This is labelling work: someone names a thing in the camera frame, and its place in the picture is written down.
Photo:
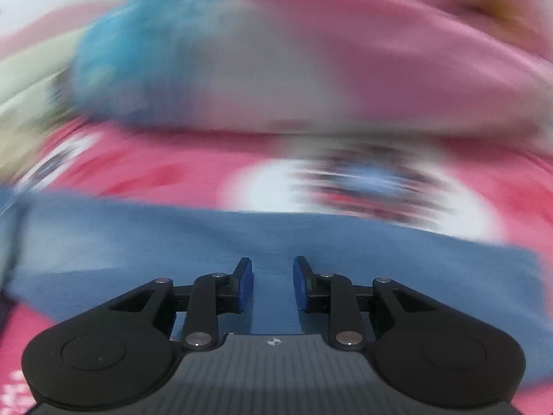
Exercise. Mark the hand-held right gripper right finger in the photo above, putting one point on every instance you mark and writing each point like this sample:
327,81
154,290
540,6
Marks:
300,285

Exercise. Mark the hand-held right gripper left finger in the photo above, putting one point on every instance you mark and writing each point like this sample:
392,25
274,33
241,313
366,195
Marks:
245,285

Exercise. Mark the blue denim jeans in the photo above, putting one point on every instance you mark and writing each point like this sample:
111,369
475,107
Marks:
173,242

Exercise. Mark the pink floral bed sheet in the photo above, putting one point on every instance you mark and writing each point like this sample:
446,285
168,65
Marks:
173,168

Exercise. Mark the rolled pink and blue quilt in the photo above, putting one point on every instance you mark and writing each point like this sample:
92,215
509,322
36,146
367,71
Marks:
345,52

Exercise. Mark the white and pink headboard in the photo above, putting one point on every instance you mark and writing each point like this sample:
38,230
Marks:
26,73

